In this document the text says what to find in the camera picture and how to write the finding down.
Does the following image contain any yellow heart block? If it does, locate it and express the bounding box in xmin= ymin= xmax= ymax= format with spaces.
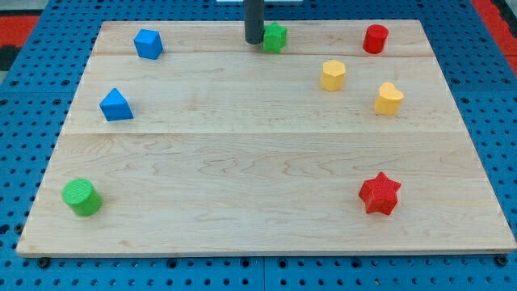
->
xmin=374 ymin=82 xmax=404 ymax=116

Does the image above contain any green star block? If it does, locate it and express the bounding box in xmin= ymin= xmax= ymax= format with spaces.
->
xmin=263 ymin=22 xmax=288 ymax=53

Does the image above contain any yellow hexagon block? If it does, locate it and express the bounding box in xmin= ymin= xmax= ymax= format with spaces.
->
xmin=320 ymin=60 xmax=347 ymax=92

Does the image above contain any red cylinder block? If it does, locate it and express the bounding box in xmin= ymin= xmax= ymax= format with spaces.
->
xmin=363 ymin=24 xmax=389 ymax=54

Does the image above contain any red star block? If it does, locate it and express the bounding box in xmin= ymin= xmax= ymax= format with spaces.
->
xmin=358 ymin=171 xmax=402 ymax=216

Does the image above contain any green cylinder block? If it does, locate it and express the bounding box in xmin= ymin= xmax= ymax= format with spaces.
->
xmin=61 ymin=178 xmax=103 ymax=217

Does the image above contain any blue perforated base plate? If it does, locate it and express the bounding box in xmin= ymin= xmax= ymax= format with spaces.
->
xmin=1 ymin=1 xmax=516 ymax=290

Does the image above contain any light wooden board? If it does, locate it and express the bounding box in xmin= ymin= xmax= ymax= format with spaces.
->
xmin=16 ymin=20 xmax=516 ymax=258

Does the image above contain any blue triangle block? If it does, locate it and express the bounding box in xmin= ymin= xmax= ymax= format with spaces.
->
xmin=99 ymin=88 xmax=133 ymax=121

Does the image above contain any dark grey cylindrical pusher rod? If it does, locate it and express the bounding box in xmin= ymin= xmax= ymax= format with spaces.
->
xmin=243 ymin=0 xmax=264 ymax=44

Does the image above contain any blue cube block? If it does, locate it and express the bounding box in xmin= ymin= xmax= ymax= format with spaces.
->
xmin=133 ymin=29 xmax=163 ymax=60

